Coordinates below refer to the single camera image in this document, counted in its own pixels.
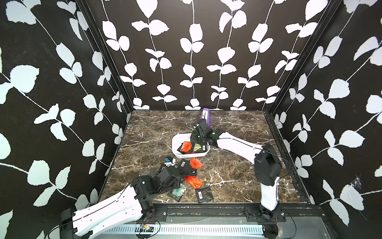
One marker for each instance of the orange red tea bag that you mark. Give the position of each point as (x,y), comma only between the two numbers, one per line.
(186,147)

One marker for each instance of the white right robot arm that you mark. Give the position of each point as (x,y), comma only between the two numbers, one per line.
(267,164)

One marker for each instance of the perforated white metal rail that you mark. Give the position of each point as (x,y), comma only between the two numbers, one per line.
(189,230)

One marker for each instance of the purple metronome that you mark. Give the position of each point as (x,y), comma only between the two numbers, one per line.
(207,116)

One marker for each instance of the black tea bag front centre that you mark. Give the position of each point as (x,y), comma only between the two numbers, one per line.
(204,194)

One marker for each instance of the green grape oolong tea bag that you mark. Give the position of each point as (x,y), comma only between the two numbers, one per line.
(177,194)

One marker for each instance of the green tea bag centre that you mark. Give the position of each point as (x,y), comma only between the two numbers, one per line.
(197,147)

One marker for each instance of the red tea bag under green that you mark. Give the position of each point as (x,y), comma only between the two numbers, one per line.
(194,181)

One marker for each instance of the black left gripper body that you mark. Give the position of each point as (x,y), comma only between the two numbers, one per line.
(175,184)

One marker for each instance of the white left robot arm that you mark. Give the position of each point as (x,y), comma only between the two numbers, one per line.
(131,204)

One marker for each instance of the white plastic storage box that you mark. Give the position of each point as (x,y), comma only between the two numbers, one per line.
(177,142)

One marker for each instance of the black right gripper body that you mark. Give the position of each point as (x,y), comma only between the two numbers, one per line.
(195,138)

